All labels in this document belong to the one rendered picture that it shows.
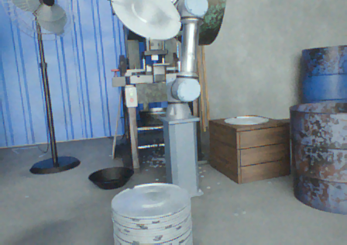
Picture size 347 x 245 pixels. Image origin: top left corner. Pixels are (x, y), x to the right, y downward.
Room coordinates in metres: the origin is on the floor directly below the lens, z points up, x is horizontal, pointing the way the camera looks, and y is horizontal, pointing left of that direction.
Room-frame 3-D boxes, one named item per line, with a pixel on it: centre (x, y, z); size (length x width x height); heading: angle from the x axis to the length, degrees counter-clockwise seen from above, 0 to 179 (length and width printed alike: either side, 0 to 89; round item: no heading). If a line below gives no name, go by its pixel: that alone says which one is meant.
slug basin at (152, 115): (2.42, 0.08, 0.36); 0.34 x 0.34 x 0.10
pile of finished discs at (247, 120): (1.98, -0.53, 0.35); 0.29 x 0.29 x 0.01
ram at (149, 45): (2.38, 0.07, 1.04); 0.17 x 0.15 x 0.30; 11
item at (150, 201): (1.04, 0.08, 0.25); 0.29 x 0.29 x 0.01
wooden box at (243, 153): (1.98, -0.53, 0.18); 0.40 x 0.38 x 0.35; 17
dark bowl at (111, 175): (1.88, 0.40, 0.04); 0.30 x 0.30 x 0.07
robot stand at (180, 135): (1.67, -0.06, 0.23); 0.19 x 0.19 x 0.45; 18
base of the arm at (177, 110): (1.67, -0.06, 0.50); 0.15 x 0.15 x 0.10
